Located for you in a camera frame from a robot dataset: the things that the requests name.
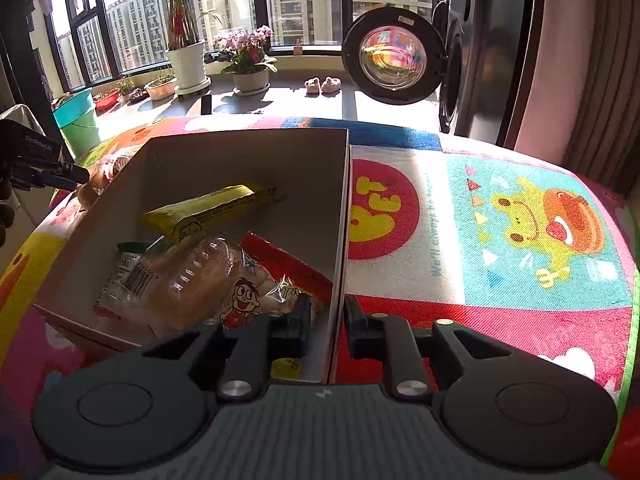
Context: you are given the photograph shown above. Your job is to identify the green white snack packet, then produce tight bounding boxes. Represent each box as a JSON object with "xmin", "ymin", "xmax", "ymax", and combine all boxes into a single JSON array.
[{"xmin": 93, "ymin": 242, "xmax": 154, "ymax": 318}]

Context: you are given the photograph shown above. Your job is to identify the bread bun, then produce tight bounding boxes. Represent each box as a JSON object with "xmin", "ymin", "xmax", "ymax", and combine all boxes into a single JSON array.
[
  {"xmin": 77, "ymin": 151, "xmax": 132, "ymax": 209},
  {"xmin": 93, "ymin": 235, "xmax": 246, "ymax": 334}
]

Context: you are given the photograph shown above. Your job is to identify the cardboard box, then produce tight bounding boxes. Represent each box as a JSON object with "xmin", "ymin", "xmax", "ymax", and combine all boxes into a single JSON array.
[{"xmin": 34, "ymin": 128, "xmax": 352, "ymax": 384}]

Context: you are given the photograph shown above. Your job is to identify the yellow snack bar packet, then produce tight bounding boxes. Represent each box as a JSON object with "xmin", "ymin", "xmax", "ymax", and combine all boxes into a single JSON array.
[{"xmin": 142, "ymin": 183, "xmax": 283, "ymax": 244}]

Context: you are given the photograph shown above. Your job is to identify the red cartoon snack bag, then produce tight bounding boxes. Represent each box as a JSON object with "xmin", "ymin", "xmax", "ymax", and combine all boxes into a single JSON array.
[{"xmin": 215, "ymin": 232, "xmax": 333, "ymax": 330}]

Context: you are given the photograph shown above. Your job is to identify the green teal bucket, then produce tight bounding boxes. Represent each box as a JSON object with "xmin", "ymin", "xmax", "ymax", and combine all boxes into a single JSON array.
[{"xmin": 53, "ymin": 88, "xmax": 100, "ymax": 158}]

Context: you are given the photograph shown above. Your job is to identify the red small planter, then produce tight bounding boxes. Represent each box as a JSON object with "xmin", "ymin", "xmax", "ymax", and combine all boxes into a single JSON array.
[{"xmin": 93, "ymin": 88, "xmax": 120, "ymax": 113}]

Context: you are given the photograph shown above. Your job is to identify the small white planter bowl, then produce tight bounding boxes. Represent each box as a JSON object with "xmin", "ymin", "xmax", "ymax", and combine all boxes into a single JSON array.
[{"xmin": 144, "ymin": 75, "xmax": 177, "ymax": 101}]

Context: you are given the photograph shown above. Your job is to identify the tall plant in white pot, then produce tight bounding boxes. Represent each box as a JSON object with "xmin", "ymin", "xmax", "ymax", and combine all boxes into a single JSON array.
[{"xmin": 166, "ymin": 0, "xmax": 210, "ymax": 99}]

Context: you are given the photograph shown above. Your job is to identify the colourful cartoon blanket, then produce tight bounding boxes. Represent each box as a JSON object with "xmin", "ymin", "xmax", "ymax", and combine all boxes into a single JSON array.
[{"xmin": 1, "ymin": 116, "xmax": 639, "ymax": 479}]

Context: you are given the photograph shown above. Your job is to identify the pink flower pot plant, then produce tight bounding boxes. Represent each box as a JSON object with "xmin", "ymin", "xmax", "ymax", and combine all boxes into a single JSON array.
[{"xmin": 214, "ymin": 25, "xmax": 278, "ymax": 96}]

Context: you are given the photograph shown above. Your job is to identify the striped curtain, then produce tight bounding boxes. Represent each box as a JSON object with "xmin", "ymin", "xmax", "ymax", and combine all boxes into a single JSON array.
[{"xmin": 514, "ymin": 0, "xmax": 639, "ymax": 196}]

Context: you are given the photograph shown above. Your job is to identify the pair of small slippers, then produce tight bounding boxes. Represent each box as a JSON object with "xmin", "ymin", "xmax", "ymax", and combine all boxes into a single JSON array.
[{"xmin": 304, "ymin": 77, "xmax": 342, "ymax": 96}]

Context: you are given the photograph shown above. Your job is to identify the dark washing machine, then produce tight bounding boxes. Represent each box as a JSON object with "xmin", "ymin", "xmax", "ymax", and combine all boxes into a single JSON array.
[{"xmin": 433, "ymin": 0, "xmax": 544, "ymax": 150}]

